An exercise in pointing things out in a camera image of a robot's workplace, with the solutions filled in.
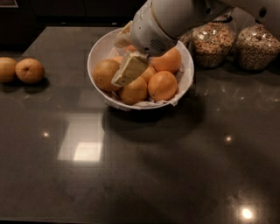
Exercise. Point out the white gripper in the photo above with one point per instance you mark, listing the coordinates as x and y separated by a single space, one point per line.
144 32

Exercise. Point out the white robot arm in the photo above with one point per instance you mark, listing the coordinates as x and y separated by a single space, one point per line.
176 17

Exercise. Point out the white bowl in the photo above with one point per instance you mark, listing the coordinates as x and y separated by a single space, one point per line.
102 49

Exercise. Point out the orange top back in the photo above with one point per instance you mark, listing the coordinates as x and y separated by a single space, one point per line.
129 48

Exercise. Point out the orange behind left centre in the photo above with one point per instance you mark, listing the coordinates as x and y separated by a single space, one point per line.
118 58

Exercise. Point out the orange centre small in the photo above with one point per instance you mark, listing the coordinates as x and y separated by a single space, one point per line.
148 73

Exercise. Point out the large orange front left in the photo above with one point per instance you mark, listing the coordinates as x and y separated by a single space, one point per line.
103 74

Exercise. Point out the orange front middle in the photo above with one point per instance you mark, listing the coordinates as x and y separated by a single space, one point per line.
135 92

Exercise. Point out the orange back right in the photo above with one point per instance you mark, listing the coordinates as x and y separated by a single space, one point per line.
170 61

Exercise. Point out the orange front right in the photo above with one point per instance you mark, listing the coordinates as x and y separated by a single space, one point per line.
162 86

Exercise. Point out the glass jar left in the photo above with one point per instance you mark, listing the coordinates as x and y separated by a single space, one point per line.
186 38

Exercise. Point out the glass cereal jar middle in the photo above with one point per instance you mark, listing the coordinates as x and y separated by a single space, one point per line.
212 42

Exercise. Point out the glass cereal jar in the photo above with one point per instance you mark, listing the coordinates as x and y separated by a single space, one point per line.
255 48
212 42

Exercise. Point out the orange on table right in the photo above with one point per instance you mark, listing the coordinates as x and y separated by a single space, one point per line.
30 71

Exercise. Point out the orange on table left edge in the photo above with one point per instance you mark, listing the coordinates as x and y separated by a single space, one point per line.
7 69

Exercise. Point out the glass cereal jar right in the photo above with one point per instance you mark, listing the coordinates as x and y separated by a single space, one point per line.
255 48

